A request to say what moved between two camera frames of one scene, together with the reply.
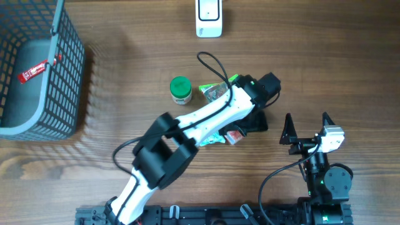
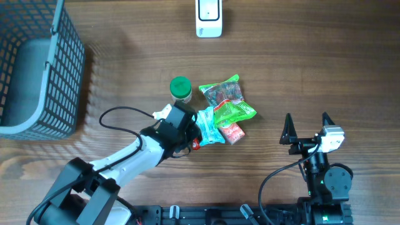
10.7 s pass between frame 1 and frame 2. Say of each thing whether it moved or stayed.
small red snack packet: stayed
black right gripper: stayed
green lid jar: stayed
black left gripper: moved
